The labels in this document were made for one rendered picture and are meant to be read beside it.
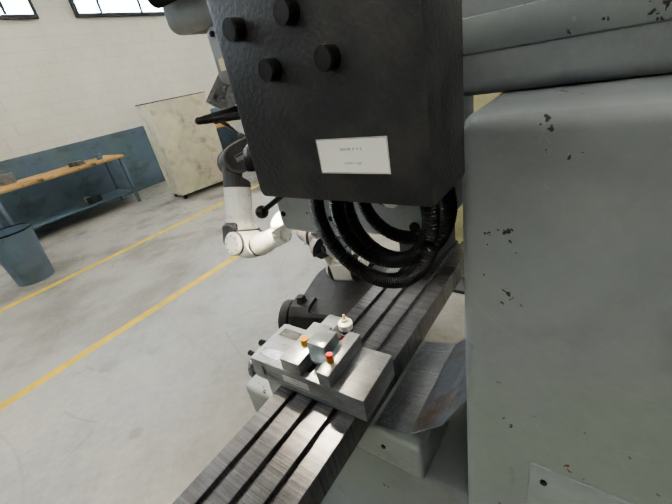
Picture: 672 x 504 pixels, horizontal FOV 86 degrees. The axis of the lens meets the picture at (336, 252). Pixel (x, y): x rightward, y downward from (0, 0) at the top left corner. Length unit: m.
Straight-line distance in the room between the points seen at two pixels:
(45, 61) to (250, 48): 8.26
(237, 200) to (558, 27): 0.98
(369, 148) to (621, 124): 0.22
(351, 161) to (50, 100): 8.23
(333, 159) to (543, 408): 0.44
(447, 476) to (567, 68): 0.88
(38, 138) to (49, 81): 1.01
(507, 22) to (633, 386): 0.43
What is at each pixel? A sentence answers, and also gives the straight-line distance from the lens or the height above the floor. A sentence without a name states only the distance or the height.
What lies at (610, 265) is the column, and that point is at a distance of 0.45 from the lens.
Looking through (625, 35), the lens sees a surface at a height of 1.60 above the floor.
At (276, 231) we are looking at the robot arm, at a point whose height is 1.23.
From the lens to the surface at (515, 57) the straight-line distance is 0.52.
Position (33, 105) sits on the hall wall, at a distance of 8.39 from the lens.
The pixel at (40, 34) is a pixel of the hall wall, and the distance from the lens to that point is 8.68.
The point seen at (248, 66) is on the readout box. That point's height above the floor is 1.64.
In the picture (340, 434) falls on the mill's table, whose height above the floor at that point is 0.91.
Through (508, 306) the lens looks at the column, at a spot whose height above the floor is 1.33.
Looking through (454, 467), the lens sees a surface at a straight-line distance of 1.07.
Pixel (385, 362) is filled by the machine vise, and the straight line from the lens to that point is 0.92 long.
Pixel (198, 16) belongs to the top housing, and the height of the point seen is 1.74.
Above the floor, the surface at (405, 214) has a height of 1.39.
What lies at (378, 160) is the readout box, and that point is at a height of 1.56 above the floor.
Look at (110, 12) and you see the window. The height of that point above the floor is 3.21.
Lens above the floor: 1.63
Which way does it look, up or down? 27 degrees down
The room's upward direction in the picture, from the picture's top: 11 degrees counter-clockwise
